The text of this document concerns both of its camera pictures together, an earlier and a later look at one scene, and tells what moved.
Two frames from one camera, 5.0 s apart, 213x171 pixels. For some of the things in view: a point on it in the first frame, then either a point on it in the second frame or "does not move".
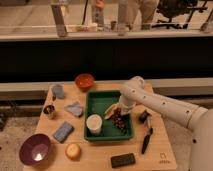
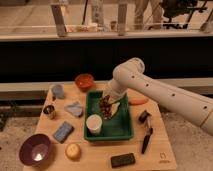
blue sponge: [63, 132] does not move
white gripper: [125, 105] -> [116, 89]
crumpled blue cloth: [75, 108] does not move
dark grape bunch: [120, 120] -> [106, 107]
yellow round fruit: [73, 152] does not move
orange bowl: [84, 81] does not move
